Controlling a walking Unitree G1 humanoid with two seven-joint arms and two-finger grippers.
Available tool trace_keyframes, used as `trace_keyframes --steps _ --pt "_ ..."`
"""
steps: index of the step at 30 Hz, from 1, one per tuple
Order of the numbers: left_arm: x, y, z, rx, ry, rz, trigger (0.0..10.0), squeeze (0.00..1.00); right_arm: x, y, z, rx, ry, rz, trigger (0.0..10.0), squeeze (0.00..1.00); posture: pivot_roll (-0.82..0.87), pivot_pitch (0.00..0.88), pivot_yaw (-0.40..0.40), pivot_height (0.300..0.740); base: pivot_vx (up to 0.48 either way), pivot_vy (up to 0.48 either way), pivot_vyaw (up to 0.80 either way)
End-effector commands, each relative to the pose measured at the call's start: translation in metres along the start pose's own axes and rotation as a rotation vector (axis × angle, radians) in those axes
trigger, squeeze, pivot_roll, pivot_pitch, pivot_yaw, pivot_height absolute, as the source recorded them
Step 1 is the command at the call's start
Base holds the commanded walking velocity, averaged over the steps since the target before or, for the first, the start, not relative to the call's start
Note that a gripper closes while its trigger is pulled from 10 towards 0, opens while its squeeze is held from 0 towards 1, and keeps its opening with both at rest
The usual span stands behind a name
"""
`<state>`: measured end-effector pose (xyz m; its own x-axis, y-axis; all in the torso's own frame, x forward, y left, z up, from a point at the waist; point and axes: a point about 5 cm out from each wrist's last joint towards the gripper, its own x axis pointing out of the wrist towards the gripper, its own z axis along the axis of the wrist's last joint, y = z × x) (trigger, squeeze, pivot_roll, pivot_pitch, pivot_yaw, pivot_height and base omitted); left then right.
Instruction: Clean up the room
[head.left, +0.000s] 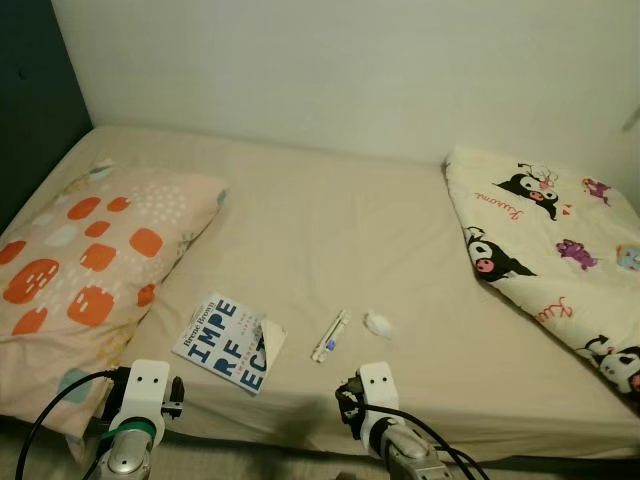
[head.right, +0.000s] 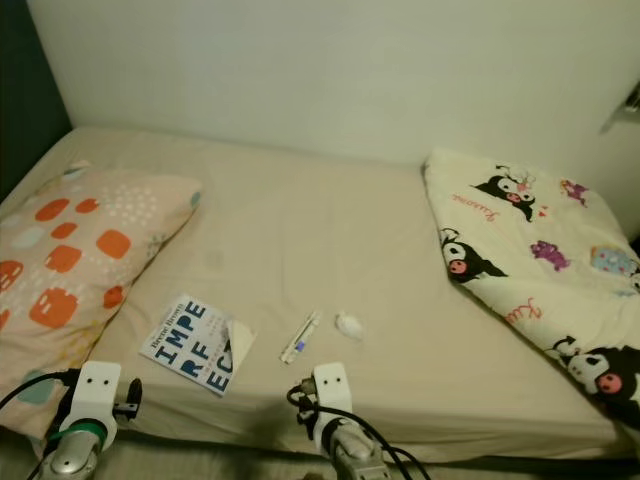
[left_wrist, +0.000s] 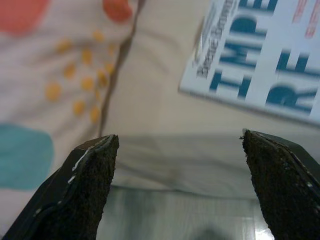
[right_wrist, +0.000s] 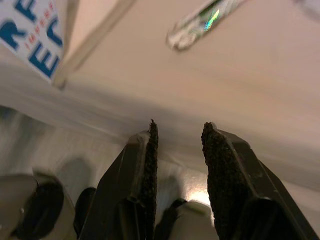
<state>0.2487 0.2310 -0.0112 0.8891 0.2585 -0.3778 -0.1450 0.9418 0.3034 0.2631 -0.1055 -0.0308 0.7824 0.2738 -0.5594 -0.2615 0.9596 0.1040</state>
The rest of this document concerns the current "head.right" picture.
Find white book blue letters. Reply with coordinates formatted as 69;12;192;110
140;293;256;398

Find white tissue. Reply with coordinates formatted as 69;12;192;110
332;312;364;341

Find pink pillow orange patches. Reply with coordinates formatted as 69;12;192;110
0;160;201;441

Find white slim tube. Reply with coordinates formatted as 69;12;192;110
281;310;323;364

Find beige bed mattress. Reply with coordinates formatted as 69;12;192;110
0;125;631;461

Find cream cartoon print quilt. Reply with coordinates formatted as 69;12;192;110
423;147;640;431

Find dark green headboard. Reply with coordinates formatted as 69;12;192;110
0;0;73;191

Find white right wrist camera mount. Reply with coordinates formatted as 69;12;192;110
312;362;351;431

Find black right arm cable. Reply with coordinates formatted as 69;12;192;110
295;400;436;480

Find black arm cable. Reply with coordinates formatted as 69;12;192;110
0;368;77;413
295;400;436;480

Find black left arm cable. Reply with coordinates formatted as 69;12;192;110
0;368;77;413

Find dark bed frame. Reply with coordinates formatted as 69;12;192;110
160;438;640;476

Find dark wall shelf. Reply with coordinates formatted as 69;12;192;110
600;80;640;131

